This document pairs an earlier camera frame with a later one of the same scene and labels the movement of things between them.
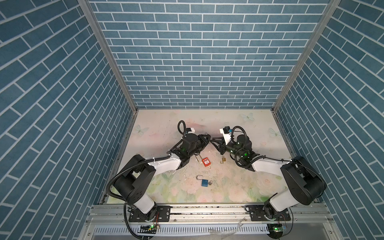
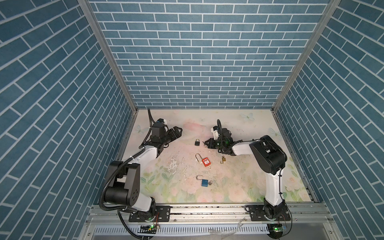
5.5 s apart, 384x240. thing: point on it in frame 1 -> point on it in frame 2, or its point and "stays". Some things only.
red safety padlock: (205, 161) stays
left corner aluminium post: (88, 10) stays
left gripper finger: (204, 139) -> (173, 134)
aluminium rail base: (308, 222) stays
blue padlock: (204, 182) stays
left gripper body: (198, 146) -> (165, 139)
